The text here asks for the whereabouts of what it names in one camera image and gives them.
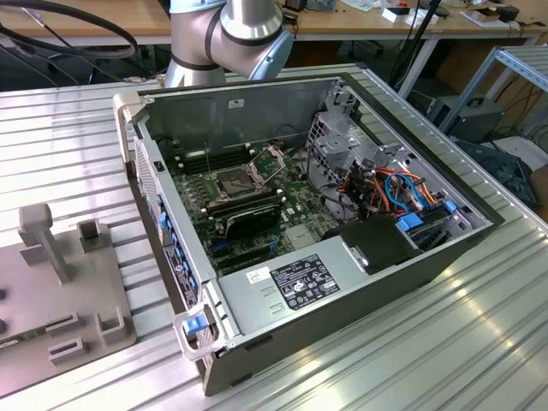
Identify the orange power wire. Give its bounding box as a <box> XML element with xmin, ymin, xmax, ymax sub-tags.
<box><xmin>337</xmin><ymin>167</ymin><xmax>444</xmax><ymax>217</ymax></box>

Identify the silver power supply unit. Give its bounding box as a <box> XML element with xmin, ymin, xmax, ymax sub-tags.
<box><xmin>215</xmin><ymin>236</ymin><xmax>374</xmax><ymax>340</ymax></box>

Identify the small white box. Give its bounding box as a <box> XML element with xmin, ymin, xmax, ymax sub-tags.
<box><xmin>380</xmin><ymin>6</ymin><xmax>425</xmax><ymax>27</ymax></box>

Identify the black plastic shroud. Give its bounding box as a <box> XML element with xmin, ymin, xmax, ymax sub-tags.
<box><xmin>321</xmin><ymin>215</ymin><xmax>424</xmax><ymax>276</ymax></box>

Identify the brown cardboard box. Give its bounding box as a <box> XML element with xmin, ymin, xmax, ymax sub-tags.
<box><xmin>527</xmin><ymin>164</ymin><xmax>548</xmax><ymax>211</ymax></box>

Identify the blue case latch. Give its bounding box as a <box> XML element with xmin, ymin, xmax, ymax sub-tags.
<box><xmin>181</xmin><ymin>315</ymin><xmax>206</xmax><ymax>336</ymax></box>

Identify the black graphics card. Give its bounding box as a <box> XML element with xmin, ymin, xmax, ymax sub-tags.
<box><xmin>223</xmin><ymin>203</ymin><xmax>284</xmax><ymax>241</ymax></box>

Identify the black case with handle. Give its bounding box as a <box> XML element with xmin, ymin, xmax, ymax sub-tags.
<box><xmin>426</xmin><ymin>94</ymin><xmax>507</xmax><ymax>145</ymax></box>

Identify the silver metal drive cage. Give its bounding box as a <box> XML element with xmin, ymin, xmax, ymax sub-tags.
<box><xmin>304</xmin><ymin>76</ymin><xmax>414</xmax><ymax>217</ymax></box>

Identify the silver chipset heatsink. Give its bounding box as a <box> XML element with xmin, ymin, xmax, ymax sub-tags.
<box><xmin>283</xmin><ymin>224</ymin><xmax>321</xmax><ymax>253</ymax></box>

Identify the long wooden desk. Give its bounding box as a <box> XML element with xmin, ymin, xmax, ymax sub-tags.
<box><xmin>0</xmin><ymin>0</ymin><xmax>545</xmax><ymax>49</ymax></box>

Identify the brown cardboard tray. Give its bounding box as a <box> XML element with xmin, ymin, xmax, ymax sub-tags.
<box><xmin>460</xmin><ymin>7</ymin><xmax>503</xmax><ymax>30</ymax></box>

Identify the CPU socket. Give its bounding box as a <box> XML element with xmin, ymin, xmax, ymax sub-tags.
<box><xmin>205</xmin><ymin>164</ymin><xmax>265</xmax><ymax>202</ymax></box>

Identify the open grey PC case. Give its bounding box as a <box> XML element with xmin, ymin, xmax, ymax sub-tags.
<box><xmin>111</xmin><ymin>71</ymin><xmax>507</xmax><ymax>397</ymax></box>

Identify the blue disk carrier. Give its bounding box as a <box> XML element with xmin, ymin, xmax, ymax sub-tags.
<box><xmin>396</xmin><ymin>215</ymin><xmax>426</xmax><ymax>235</ymax></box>

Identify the blue data wire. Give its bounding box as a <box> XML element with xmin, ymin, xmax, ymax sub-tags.
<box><xmin>383</xmin><ymin>170</ymin><xmax>429</xmax><ymax>213</ymax></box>

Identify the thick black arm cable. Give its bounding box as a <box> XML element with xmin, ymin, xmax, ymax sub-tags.
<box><xmin>0</xmin><ymin>0</ymin><xmax>140</xmax><ymax>62</ymax></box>

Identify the grey metal shelf frame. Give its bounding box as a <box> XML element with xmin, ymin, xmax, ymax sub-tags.
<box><xmin>439</xmin><ymin>45</ymin><xmax>548</xmax><ymax>140</ymax></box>

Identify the grey parts rack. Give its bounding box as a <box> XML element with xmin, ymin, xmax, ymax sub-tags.
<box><xmin>0</xmin><ymin>203</ymin><xmax>139</xmax><ymax>397</ymax></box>

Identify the dark plastic bag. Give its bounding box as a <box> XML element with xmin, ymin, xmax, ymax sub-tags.
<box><xmin>452</xmin><ymin>137</ymin><xmax>539</xmax><ymax>211</ymax></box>

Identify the green RAM stick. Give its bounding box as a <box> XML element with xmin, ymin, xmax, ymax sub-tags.
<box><xmin>0</xmin><ymin>327</ymin><xmax>49</xmax><ymax>351</ymax></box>

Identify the black tripod stand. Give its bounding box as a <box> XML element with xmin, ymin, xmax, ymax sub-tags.
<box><xmin>391</xmin><ymin>0</ymin><xmax>444</xmax><ymax>89</ymax></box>

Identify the green motherboard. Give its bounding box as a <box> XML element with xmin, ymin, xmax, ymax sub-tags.
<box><xmin>164</xmin><ymin>139</ymin><xmax>343</xmax><ymax>278</ymax></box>

